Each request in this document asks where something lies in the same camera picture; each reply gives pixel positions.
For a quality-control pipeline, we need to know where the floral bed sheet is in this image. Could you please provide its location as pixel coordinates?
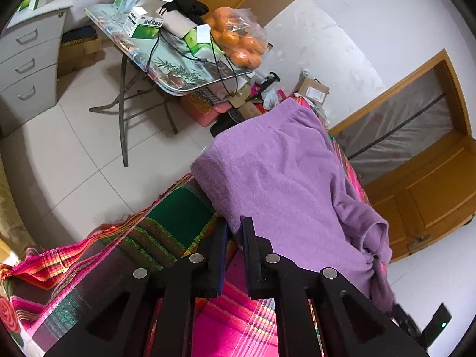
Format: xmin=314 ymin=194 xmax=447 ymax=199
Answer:
xmin=0 ymin=292 xmax=24 ymax=345

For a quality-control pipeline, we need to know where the pink plaid blanket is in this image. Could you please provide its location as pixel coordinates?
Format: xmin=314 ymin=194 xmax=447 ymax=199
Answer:
xmin=0 ymin=96 xmax=372 ymax=357

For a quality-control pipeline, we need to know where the black bag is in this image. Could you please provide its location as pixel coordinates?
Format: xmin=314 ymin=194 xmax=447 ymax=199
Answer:
xmin=164 ymin=0 xmax=209 ymax=18

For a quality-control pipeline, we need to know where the beige pouch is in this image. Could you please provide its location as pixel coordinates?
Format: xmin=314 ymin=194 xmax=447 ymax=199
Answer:
xmin=161 ymin=9 xmax=198 ymax=38

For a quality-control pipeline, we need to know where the brown floor cardboard box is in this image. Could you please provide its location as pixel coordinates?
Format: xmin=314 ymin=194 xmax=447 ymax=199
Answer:
xmin=59 ymin=26 xmax=103 ymax=77

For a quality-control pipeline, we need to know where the purple fleece garment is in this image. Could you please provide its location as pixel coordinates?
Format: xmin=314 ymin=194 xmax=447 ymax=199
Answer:
xmin=190 ymin=98 xmax=397 ymax=315

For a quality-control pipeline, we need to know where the green white packet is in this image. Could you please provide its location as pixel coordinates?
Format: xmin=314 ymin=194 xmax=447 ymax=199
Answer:
xmin=185 ymin=24 xmax=224 ymax=59

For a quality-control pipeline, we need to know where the pink plastic box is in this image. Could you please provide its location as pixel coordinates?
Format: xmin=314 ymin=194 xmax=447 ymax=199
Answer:
xmin=180 ymin=94 xmax=232 ymax=128

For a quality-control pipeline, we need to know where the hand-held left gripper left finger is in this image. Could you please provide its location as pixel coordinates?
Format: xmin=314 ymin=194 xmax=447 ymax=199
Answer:
xmin=45 ymin=217 xmax=228 ymax=357

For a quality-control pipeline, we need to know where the clear plastic door curtain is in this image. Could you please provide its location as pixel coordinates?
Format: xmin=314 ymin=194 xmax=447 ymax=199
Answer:
xmin=336 ymin=61 xmax=464 ymax=175

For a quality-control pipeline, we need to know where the bag of oranges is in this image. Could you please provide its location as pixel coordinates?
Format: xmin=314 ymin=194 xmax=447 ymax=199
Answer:
xmin=204 ymin=6 xmax=269 ymax=70

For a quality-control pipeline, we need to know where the folding table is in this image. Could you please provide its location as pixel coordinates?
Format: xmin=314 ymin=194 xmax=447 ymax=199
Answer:
xmin=85 ymin=2 xmax=254 ymax=168

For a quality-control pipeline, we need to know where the green white medicine box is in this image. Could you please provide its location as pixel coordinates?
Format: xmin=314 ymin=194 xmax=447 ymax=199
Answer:
xmin=124 ymin=6 xmax=165 ymax=40

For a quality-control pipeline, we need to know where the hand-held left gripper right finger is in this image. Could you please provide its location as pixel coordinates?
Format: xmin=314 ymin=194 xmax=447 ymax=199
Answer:
xmin=242 ymin=216 xmax=429 ymax=357

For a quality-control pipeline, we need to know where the grey filing cabinet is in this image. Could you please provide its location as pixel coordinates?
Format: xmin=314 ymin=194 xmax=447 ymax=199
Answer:
xmin=0 ymin=0 xmax=74 ymax=137

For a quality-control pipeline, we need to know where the labelled cardboard box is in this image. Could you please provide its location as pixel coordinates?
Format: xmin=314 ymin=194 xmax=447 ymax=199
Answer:
xmin=295 ymin=71 xmax=330 ymax=105

